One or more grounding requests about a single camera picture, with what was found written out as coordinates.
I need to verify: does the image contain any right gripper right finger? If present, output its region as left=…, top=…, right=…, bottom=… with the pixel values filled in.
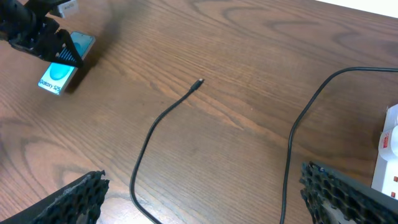
left=300, top=162, right=397, bottom=224

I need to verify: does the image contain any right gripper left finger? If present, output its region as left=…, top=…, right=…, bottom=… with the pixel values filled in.
left=1, top=170, right=109, bottom=224

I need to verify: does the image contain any white power strip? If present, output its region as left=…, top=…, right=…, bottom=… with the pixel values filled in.
left=371, top=105, right=397, bottom=200

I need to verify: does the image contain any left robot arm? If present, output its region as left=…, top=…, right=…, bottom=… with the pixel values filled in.
left=1, top=0, right=83, bottom=68

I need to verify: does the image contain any Galaxy smartphone with cyan screen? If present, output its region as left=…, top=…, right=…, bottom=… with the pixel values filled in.
left=37, top=31, right=96, bottom=95

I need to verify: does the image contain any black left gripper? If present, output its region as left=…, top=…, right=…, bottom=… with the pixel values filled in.
left=6, top=0, right=83, bottom=68

